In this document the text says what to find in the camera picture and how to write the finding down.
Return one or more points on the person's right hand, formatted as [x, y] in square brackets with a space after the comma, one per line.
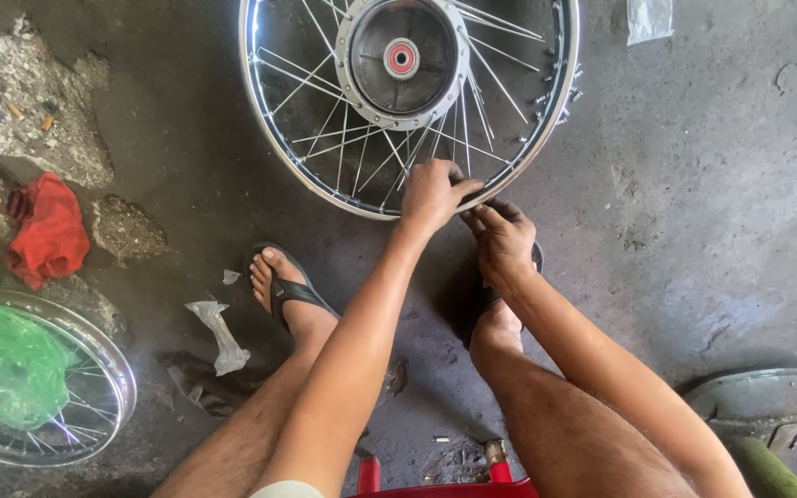
[509, 242]

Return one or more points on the person's left hand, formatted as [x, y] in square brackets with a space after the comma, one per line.
[430, 197]

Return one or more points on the chrome spoked wheel with hub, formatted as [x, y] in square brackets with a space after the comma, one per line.
[371, 69]

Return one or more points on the black right flip-flop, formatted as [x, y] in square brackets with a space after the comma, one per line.
[481, 301]

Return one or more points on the black flip-flop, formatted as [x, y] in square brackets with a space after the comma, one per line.
[288, 292]
[481, 301]

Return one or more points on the cluster of loose spoke nipples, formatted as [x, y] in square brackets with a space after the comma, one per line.
[559, 93]

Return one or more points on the black left flip-flop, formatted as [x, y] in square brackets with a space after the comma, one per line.
[288, 292]

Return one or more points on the person's right leg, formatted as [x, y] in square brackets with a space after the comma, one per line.
[564, 429]

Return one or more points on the person's leg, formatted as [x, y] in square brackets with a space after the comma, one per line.
[564, 429]
[281, 408]

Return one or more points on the small clear plastic scrap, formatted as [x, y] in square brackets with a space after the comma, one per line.
[231, 276]

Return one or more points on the crumpled clear plastic wrapper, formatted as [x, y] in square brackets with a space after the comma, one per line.
[222, 339]

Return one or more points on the red stool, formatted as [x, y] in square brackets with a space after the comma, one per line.
[454, 490]

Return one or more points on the person's left leg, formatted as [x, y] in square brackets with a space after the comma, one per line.
[281, 408]

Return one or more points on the white plastic bag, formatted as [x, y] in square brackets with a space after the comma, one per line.
[649, 19]

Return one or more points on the dirty dark rag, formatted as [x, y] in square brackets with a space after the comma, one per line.
[205, 384]

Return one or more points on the dark metal circlip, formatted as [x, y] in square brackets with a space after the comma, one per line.
[779, 72]

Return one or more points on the white garment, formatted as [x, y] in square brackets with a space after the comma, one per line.
[288, 490]

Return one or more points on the green cylindrical object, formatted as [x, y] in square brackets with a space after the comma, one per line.
[772, 474]

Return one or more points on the chrome spoked wheel under bag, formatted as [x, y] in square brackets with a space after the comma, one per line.
[116, 387]

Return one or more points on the red cloth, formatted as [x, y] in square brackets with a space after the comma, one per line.
[49, 232]

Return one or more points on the green plastic bag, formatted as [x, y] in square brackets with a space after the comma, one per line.
[4, 359]

